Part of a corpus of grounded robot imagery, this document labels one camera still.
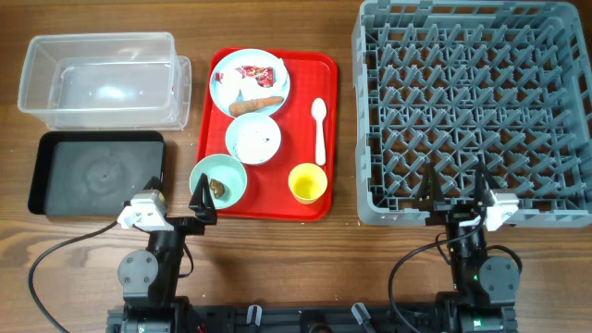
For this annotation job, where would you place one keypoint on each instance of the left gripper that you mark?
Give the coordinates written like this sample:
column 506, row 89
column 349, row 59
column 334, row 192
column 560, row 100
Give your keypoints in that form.
column 203, row 212

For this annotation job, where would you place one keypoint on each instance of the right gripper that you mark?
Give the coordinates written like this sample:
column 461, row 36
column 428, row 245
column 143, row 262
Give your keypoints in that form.
column 458, row 214

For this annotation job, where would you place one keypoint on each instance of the light blue rice bowl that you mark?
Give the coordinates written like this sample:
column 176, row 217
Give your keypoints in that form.
column 253, row 139

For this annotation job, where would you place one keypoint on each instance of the orange carrot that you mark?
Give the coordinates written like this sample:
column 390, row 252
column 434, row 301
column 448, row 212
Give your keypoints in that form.
column 243, row 107

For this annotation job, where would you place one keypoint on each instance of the white tissue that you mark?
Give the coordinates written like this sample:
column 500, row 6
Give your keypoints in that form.
column 232, row 86

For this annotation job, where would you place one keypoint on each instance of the red snack wrapper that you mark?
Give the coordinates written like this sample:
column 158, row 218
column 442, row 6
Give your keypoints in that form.
column 264, row 76

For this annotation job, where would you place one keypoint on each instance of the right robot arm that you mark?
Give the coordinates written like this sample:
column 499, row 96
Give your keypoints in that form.
column 485, row 278

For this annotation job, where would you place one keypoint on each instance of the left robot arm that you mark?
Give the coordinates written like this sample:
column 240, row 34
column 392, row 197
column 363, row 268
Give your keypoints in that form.
column 150, row 277

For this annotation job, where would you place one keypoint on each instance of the grey dishwasher rack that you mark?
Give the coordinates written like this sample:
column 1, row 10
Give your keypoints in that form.
column 506, row 84

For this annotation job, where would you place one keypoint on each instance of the brown food scrap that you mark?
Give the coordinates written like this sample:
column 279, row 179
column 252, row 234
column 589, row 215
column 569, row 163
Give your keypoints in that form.
column 217, row 188

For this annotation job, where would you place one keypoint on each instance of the green bowl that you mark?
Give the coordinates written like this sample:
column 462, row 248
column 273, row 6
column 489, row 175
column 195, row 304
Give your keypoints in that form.
column 227, row 170

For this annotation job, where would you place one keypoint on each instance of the black plastic tray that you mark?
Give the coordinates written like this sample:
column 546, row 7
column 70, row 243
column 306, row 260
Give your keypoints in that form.
column 93, row 173

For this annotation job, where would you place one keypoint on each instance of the yellow cup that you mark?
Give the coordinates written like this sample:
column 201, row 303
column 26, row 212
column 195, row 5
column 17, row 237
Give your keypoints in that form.
column 307, row 183

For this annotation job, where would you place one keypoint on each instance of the light blue plate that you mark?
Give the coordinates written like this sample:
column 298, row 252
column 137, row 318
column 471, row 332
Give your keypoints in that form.
column 245, row 54

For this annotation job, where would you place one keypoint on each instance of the clear plastic bin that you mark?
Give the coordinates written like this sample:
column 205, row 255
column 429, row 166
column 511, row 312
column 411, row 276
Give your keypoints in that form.
column 106, row 81

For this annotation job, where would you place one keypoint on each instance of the white plastic spoon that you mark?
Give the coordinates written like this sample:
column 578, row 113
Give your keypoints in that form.
column 319, row 113

